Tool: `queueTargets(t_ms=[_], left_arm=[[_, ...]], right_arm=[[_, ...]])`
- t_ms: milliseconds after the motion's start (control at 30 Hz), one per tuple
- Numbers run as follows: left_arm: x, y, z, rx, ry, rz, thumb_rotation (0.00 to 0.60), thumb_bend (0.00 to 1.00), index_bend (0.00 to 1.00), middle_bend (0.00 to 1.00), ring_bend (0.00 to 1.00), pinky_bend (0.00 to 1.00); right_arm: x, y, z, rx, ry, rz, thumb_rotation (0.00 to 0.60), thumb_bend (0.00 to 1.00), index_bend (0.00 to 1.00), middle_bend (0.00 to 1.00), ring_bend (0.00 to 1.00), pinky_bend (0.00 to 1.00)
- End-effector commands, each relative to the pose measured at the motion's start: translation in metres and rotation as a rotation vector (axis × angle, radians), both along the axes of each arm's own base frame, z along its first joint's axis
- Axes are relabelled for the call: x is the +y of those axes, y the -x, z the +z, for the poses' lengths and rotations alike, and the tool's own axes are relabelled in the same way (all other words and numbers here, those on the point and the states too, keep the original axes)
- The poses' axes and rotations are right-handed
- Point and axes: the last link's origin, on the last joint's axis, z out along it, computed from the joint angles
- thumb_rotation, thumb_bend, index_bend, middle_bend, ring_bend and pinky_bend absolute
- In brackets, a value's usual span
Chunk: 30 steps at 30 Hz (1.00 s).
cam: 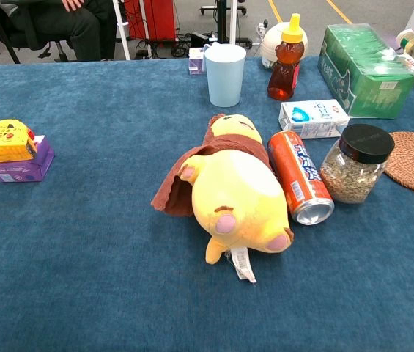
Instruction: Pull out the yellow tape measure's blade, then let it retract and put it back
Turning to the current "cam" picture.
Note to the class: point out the honey bear squeeze bottle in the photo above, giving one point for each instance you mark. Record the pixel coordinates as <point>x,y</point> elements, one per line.
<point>283,69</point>

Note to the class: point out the white blue milk carton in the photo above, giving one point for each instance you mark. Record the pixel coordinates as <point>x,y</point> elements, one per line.
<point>313,121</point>

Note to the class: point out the white purple carton box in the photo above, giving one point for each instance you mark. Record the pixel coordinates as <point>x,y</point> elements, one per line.
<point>195,62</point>

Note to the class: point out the black office chair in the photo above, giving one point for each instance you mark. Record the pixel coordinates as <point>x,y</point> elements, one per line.
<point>58,49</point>

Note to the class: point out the white vertical post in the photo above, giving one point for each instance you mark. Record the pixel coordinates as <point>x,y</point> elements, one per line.
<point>233,18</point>

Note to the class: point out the seated person dark clothes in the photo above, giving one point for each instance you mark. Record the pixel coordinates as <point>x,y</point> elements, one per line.
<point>82,29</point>

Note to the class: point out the clear jar black lid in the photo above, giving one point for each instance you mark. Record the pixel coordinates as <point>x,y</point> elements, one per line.
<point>353,176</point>

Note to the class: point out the green tissue pack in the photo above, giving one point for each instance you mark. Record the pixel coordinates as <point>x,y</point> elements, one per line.
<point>368,73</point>

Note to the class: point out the yellow plush toy brown hood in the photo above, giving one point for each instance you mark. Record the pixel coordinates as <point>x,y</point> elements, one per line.
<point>239,183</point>

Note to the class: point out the yellow tape measure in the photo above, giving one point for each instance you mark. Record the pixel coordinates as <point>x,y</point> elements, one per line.
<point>5,143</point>

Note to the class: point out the white power strip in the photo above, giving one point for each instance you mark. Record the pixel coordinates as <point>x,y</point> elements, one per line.
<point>262,29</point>

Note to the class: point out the white slanted frame leg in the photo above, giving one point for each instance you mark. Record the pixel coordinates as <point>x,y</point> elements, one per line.
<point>122,29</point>

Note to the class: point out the white upturned bowl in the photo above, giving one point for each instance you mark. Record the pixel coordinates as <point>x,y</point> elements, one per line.
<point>270,40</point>

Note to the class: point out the red soda can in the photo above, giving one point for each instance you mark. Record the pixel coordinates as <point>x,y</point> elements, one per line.
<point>298,176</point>

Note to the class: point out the blue table mat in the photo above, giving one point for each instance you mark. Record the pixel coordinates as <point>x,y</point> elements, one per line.
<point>82,256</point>

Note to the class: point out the light blue plastic cup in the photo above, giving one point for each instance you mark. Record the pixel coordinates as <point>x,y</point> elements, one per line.
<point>225,77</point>

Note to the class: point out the small purple carton box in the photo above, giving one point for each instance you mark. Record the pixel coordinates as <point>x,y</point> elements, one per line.
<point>20,173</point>

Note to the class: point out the red cabinet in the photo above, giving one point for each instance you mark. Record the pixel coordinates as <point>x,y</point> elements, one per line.
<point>155,18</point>

